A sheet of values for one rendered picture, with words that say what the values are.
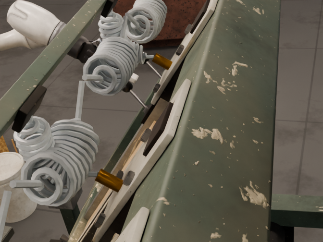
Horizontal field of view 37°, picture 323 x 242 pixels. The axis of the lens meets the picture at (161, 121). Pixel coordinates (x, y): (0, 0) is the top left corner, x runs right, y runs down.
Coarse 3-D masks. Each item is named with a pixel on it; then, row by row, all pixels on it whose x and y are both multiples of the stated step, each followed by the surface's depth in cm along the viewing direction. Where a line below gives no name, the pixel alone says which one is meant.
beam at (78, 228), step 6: (96, 186) 194; (90, 192) 201; (96, 192) 192; (90, 198) 188; (84, 204) 199; (84, 210) 183; (78, 216) 194; (78, 222) 179; (84, 222) 179; (78, 228) 177; (84, 228) 178; (72, 234) 174; (78, 234) 175; (72, 240) 172
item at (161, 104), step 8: (160, 104) 143; (152, 112) 145; (160, 112) 145; (152, 120) 147; (144, 128) 150; (136, 136) 152; (136, 144) 154; (128, 152) 157; (120, 160) 160; (120, 168) 162; (104, 192) 170; (96, 200) 173; (88, 208) 179; (88, 216) 179
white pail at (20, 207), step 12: (0, 156) 316; (12, 156) 314; (0, 168) 305; (12, 168) 303; (0, 180) 294; (0, 192) 299; (12, 192) 302; (24, 192) 309; (0, 204) 305; (12, 204) 307; (24, 204) 312; (36, 204) 325; (12, 216) 312; (24, 216) 316
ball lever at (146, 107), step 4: (128, 84) 150; (124, 88) 150; (128, 88) 150; (132, 88) 151; (132, 92) 150; (136, 96) 149; (140, 100) 149; (144, 104) 148; (148, 108) 147; (144, 112) 148
